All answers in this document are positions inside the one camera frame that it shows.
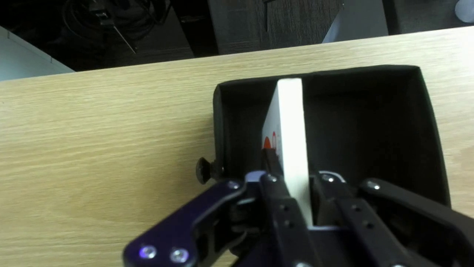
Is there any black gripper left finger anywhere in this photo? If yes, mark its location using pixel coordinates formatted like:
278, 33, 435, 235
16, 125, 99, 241
122, 147, 316, 267

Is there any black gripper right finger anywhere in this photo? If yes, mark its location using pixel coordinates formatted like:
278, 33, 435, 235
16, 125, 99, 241
306, 158, 474, 267

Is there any white red box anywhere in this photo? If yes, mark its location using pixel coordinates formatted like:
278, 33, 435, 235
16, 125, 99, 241
259, 78, 315, 228

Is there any black square box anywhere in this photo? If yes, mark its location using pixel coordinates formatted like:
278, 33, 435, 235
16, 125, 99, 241
195, 64, 451, 210

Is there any white cabinet side panel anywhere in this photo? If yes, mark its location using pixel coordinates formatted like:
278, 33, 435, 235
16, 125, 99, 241
322, 0, 390, 45

